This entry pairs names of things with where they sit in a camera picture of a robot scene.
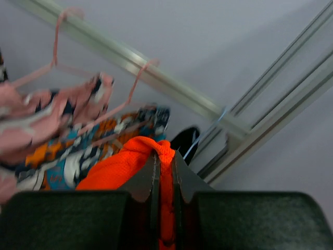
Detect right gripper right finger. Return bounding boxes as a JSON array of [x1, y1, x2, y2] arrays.
[[172, 151, 213, 249]]

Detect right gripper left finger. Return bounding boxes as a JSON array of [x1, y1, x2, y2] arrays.
[[119, 151, 161, 249]]

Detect black shorts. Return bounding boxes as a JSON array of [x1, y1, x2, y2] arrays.
[[170, 126, 200, 166]]

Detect blue orange patterned shorts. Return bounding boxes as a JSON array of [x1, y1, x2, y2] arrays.
[[16, 106, 170, 191]]

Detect pink hanger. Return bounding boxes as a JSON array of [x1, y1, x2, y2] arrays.
[[77, 59, 160, 136], [6, 7, 95, 89]]

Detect pink shark print shorts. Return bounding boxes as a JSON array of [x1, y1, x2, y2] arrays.
[[1, 73, 114, 203]]

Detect aluminium hanging rail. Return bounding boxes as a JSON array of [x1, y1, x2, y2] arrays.
[[15, 0, 250, 141]]

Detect right aluminium frame post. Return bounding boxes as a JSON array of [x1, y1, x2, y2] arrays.
[[192, 0, 333, 185]]

